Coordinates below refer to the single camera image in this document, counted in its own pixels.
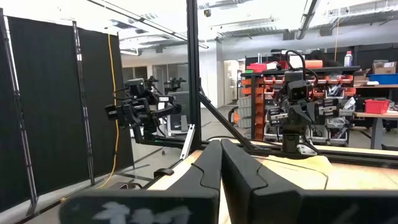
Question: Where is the yellow hanging cable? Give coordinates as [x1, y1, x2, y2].
[95, 33, 121, 190]

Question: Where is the silver mounting plate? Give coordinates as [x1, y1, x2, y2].
[297, 143, 318, 156]

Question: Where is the black aluminium rig frame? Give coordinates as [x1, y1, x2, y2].
[130, 0, 398, 170]

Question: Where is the blue plastic bin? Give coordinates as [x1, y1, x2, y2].
[368, 73, 398, 85]

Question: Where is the long ceiling light bar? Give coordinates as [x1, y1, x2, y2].
[85, 0, 210, 50]

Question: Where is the wooden shelf board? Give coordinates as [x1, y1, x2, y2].
[354, 83, 398, 90]

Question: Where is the orange box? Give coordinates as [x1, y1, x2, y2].
[304, 59, 324, 70]

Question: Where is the cardboard box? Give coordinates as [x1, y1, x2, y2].
[353, 68, 371, 87]
[372, 60, 398, 75]

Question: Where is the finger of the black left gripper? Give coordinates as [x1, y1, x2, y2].
[306, 101, 318, 122]
[288, 104, 312, 125]

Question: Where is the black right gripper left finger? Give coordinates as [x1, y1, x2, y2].
[58, 139, 223, 224]

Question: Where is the wooden workbench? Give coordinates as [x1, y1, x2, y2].
[353, 110, 398, 151]

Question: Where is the black fabric partition panel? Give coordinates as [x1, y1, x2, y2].
[0, 8, 82, 215]
[73, 21, 135, 187]

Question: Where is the rack with orange bins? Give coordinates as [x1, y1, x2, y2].
[241, 65, 361, 146]

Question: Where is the grey ceiling beam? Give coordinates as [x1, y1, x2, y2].
[295, 0, 322, 40]

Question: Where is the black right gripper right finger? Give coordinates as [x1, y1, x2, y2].
[220, 138, 398, 224]

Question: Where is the flat red bin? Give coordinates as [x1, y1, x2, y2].
[246, 61, 289, 73]

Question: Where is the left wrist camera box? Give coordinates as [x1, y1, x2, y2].
[287, 79, 313, 102]

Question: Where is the silver aluminium bar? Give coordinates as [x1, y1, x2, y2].
[179, 123, 197, 161]

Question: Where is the red plastic bin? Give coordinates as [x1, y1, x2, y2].
[364, 98, 390, 114]

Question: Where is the black table clamp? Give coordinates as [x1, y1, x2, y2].
[153, 167, 175, 179]

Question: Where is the white carton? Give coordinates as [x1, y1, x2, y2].
[289, 54, 304, 68]

